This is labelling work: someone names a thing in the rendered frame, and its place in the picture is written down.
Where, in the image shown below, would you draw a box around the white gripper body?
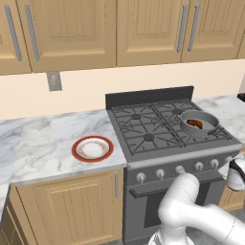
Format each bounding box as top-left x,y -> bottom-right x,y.
217,160 -> 233,182

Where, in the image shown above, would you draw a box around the grey metal pot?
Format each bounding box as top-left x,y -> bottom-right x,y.
179,110 -> 221,139

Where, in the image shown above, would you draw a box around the brown frozen meat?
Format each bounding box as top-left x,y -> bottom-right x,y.
186,118 -> 205,130

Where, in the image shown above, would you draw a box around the silver stove knob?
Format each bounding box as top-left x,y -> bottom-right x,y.
155,168 -> 167,180
174,165 -> 187,175
135,171 -> 146,185
193,161 -> 205,172
209,158 -> 220,169

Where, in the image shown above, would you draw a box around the tan base cupboard door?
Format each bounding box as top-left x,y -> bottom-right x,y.
217,184 -> 245,212
14,167 -> 125,245

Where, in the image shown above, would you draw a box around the grey gas stove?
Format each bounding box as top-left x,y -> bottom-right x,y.
104,84 -> 244,245

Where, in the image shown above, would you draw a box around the grey oven door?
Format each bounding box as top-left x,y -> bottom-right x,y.
122,176 -> 226,245

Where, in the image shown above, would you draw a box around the red rimmed white plate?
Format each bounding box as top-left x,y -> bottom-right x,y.
71,135 -> 115,164

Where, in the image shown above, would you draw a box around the tan corner base cupboard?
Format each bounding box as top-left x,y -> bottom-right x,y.
0,184 -> 20,245

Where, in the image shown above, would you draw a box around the grey oven door handle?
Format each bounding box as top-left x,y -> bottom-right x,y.
128,179 -> 225,199

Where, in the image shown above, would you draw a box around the short grey cupboard handle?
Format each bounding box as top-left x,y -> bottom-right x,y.
113,170 -> 121,199

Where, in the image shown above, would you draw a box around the tan wall cupboard door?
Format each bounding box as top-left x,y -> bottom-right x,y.
180,0 -> 245,64
0,0 -> 33,77
15,0 -> 118,74
116,0 -> 189,68

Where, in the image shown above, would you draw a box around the grey cupboard door handle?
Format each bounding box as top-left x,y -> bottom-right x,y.
24,2 -> 41,62
176,2 -> 189,54
187,2 -> 201,53
4,3 -> 24,62

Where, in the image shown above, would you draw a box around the grey wall outlet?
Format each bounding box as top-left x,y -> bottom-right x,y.
46,71 -> 63,93

